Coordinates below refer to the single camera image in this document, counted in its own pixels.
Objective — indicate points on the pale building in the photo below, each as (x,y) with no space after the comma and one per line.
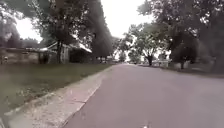
(160,62)

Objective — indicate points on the grey asphalt road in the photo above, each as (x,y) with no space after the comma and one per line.
(143,96)

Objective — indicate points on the broad leafy tree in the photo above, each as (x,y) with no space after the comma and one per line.
(146,41)

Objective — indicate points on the pale concrete kerb strip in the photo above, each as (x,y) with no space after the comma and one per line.
(63,100)

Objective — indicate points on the tall dark conifer tree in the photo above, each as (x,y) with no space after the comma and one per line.
(98,33)

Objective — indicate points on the big overhanging tree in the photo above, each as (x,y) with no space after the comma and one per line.
(200,20)

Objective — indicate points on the grass lawn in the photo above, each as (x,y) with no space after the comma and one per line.
(36,78)

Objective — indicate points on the large dark tree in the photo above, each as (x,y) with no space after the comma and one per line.
(60,30)

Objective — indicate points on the low house with porch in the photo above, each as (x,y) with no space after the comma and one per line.
(40,55)

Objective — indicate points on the small dark tree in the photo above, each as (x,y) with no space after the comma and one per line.
(182,50)

